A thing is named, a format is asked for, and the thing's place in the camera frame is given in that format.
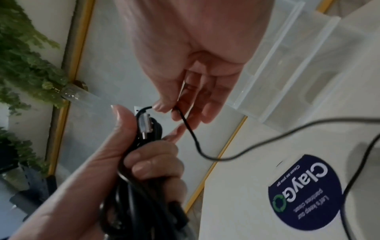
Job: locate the yellow framed frosted panel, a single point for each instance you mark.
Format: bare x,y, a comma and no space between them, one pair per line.
112,77

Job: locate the black metal stand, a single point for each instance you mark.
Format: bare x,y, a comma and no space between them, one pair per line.
26,187

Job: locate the clear plastic storage box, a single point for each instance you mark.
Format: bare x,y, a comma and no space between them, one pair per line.
285,61

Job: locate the person's left hand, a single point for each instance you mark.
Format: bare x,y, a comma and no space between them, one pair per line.
98,173

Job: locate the clear glass vase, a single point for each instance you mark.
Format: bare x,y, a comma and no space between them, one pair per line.
78,92

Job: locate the large green leafy plant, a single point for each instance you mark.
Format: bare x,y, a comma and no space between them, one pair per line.
20,58

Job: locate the person's right hand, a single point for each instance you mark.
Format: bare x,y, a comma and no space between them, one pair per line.
202,35

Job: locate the round dark blue sticker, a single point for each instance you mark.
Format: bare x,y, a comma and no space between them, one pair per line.
308,194

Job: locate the small green leafy plant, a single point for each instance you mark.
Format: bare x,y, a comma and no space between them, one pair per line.
17,145

